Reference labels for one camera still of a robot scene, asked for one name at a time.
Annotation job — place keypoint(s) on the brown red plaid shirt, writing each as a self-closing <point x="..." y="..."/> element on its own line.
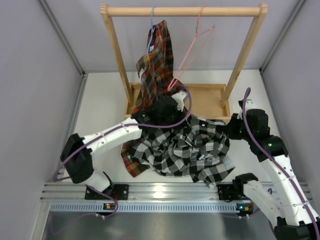
<point x="155" y="69"/>

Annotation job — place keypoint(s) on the aluminium mounting rail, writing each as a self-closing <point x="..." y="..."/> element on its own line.
<point x="144" y="192"/>

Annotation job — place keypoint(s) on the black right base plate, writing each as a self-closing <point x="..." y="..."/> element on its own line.
<point x="228" y="193"/>

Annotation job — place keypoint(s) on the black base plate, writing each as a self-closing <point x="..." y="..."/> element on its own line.
<point x="228" y="193"/>
<point x="117" y="192"/>

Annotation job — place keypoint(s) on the blue wire hanger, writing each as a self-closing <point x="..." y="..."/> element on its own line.
<point x="151" y="29"/>

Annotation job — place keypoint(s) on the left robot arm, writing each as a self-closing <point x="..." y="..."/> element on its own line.
<point x="79" y="152"/>

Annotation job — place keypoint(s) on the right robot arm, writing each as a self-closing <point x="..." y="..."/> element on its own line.
<point x="290" y="215"/>

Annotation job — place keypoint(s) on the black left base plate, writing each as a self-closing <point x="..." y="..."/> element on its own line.
<point x="117" y="192"/>

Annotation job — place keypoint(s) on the black white checkered shirt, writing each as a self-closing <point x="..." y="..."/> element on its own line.
<point x="197" y="148"/>

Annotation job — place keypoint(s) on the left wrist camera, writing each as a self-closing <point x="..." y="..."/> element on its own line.
<point x="180" y="97"/>

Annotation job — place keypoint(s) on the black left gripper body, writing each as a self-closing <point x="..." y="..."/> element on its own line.
<point x="176" y="116"/>

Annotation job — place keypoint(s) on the grey slotted cable duct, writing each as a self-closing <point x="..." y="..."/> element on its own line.
<point x="147" y="207"/>

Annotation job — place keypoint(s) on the wooden clothes rack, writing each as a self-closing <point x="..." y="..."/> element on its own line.
<point x="210" y="101"/>

